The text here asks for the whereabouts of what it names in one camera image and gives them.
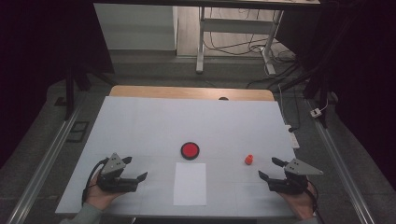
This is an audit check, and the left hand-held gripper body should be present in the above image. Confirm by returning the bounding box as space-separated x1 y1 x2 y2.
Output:
96 152 139 193

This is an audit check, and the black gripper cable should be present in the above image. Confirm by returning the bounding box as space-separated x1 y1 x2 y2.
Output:
304 180 326 224
81 158 110 206

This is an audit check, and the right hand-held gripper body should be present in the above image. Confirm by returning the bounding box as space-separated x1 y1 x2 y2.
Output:
267 158 324 196

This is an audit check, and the wooden table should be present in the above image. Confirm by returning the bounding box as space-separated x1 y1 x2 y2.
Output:
108 85 276 102

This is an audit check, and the white power strip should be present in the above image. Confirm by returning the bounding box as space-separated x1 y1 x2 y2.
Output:
284 124 301 149

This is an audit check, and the dark curtain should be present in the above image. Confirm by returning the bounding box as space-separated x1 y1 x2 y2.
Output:
276 0 396 189
0 0 116 169

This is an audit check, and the person's left hand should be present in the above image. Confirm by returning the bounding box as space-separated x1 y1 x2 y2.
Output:
84 176 125 211

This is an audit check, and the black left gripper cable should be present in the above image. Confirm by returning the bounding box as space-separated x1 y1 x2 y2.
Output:
81 158 110 206

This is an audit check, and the tangle of black floor cables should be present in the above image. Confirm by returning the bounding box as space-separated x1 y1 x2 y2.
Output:
204 7 297 64

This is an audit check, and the light grey panel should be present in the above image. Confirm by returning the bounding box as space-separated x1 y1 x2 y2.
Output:
93 3 178 51

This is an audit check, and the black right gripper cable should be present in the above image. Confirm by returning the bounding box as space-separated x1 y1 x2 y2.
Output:
304 180 326 224

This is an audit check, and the white paper sheet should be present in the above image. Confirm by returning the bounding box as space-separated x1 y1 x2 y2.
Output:
173 161 207 207

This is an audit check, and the white-framed desk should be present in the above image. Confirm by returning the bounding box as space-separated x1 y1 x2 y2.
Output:
92 0 321 77

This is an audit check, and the dark floor socket plate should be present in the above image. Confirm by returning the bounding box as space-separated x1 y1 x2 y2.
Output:
66 120 91 144

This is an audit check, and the person's right hand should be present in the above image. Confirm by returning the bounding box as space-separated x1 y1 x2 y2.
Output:
278 181 316 221

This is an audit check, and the large white table mat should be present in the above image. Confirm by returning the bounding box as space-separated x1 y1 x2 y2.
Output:
55 95 316 218

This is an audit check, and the round red ink pad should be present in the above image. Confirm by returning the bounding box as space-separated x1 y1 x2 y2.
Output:
180 141 201 161

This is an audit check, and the black metal stand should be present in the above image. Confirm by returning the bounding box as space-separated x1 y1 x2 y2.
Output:
64 60 117 121
274 60 332 129

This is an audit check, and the aluminium floor rail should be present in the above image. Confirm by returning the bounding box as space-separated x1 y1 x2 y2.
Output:
6 92 88 224
306 99 376 224

